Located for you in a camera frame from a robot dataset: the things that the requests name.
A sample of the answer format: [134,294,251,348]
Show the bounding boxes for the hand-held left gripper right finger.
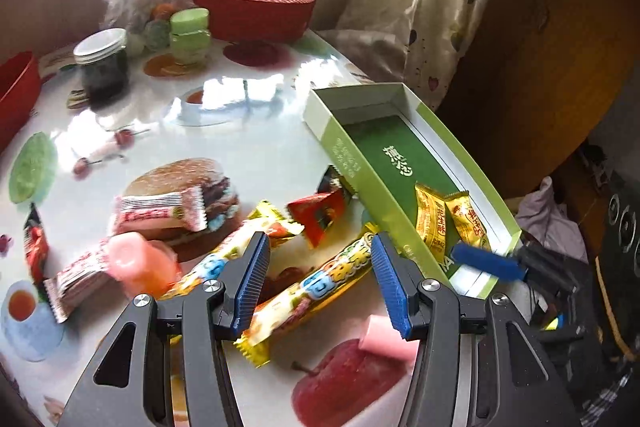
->
[370,232,583,427]

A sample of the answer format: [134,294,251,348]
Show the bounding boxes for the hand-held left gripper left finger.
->
[57,232,273,427]

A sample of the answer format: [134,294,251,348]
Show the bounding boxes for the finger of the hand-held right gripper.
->
[452,243,576,293]

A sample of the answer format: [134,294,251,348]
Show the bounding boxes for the long yellow snack bar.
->
[235,222,381,367]
[160,201,306,308]

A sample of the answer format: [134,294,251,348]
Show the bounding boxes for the small red snack packet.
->
[286,189,351,249]

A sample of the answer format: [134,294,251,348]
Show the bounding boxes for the white red snack packet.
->
[42,239,113,324]
[111,186,208,240]

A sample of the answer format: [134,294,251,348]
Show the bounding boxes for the green cardboard box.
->
[302,82,523,300]

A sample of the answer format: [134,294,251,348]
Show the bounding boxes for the person's right forearm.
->
[580,372,636,427]

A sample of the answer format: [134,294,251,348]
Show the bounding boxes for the pink marshmallow candy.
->
[361,314,421,365]

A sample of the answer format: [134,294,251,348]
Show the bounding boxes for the pale purple cloth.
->
[515,177,588,263]

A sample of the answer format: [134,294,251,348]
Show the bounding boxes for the black speaker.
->
[597,172,640,358]

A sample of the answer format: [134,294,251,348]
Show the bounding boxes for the dark snack packet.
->
[317,164,357,202]

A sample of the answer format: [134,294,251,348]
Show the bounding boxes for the pink jelly cup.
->
[104,232,183,295]

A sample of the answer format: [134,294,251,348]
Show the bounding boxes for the brown wooden cabinet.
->
[435,0,640,202]

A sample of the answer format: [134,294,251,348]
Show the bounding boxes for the red black snack packet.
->
[22,203,51,283]

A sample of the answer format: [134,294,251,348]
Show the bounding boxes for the green plastic jar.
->
[169,7,212,66]

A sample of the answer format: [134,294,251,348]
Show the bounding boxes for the dark jar with white lid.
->
[73,28,132,105]

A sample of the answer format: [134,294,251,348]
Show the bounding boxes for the round grey-green container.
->
[142,19,173,50]

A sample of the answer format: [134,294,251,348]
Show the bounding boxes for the red plastic bowl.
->
[0,52,42,148]

